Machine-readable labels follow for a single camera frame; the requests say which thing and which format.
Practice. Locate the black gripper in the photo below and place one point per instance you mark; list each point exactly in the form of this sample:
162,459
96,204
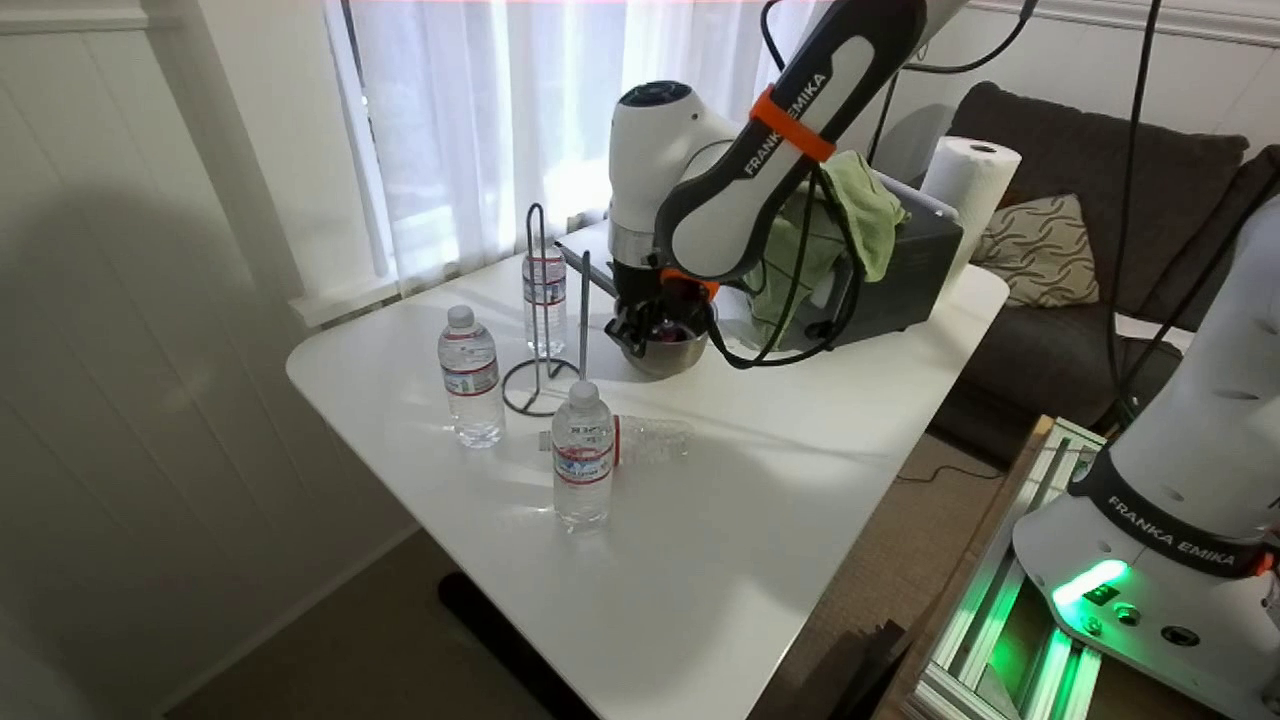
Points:
660,302

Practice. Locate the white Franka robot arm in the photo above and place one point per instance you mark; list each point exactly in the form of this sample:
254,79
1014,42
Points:
1200,402

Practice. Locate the black toaster oven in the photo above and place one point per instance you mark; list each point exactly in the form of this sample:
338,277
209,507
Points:
923,252

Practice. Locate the clear plastic water bottle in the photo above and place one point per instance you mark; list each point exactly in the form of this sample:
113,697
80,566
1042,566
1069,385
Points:
547,280
470,380
581,462

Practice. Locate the green cloth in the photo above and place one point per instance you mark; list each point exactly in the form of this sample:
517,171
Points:
864,214

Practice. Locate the white sheer curtain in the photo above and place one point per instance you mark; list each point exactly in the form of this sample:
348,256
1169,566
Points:
453,123

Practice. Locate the white paper towel roll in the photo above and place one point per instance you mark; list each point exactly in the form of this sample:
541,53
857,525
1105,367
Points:
983,193

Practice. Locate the patterned beige pillow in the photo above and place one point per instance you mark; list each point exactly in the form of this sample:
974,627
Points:
1045,252

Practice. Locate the dark brown sofa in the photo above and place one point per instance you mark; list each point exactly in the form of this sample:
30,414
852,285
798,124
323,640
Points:
1066,360

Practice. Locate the white fabric piece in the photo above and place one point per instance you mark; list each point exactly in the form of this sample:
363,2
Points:
1155,332

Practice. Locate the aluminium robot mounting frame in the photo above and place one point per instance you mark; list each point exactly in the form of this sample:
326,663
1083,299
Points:
984,640

